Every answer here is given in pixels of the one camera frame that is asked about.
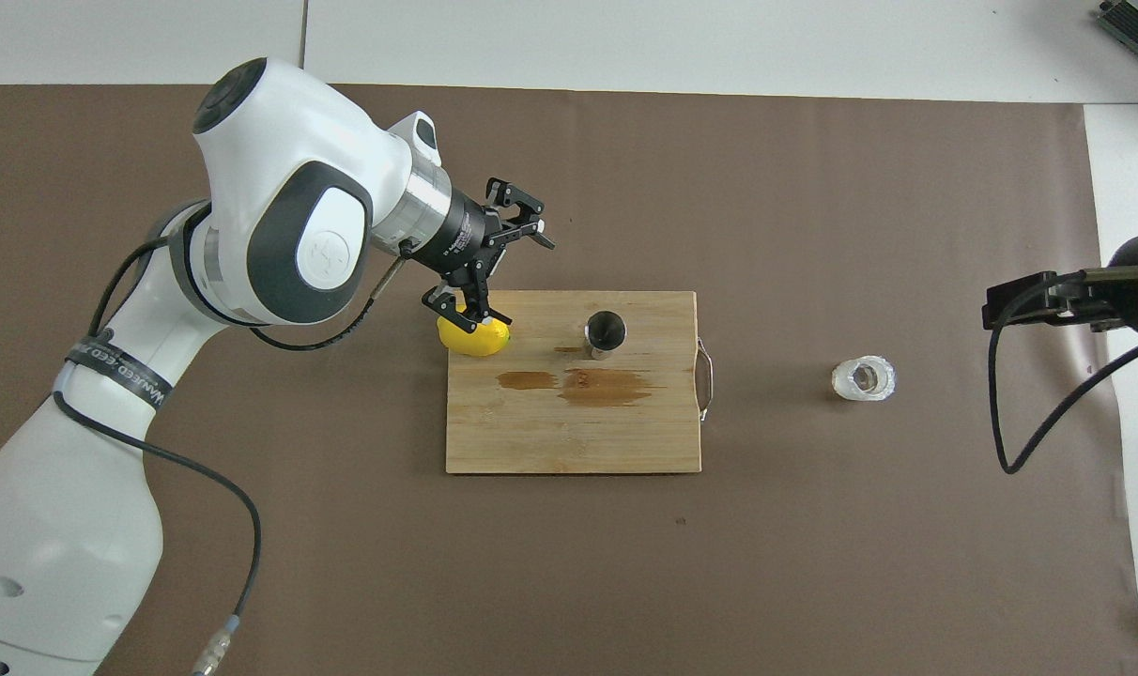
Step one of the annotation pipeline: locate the clear textured glass cup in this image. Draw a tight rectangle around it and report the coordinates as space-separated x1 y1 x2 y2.
831 355 898 403

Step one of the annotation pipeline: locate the wooden cutting board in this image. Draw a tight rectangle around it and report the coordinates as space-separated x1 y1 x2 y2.
445 289 716 475

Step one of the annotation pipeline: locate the brown paper table mat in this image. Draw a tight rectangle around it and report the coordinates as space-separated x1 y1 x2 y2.
0 83 1138 676

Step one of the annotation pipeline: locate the steel double jigger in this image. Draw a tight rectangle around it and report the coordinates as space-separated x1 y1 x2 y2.
583 310 627 362

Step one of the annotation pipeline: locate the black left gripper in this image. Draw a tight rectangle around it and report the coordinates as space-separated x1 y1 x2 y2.
415 177 558 331

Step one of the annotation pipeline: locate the yellow lemon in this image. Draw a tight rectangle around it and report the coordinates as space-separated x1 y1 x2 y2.
437 304 512 358

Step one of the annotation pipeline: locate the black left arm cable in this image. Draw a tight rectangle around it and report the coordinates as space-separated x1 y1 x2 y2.
53 235 410 676

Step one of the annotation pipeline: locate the grey finned metal device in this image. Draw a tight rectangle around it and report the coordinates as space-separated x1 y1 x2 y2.
1095 0 1138 54

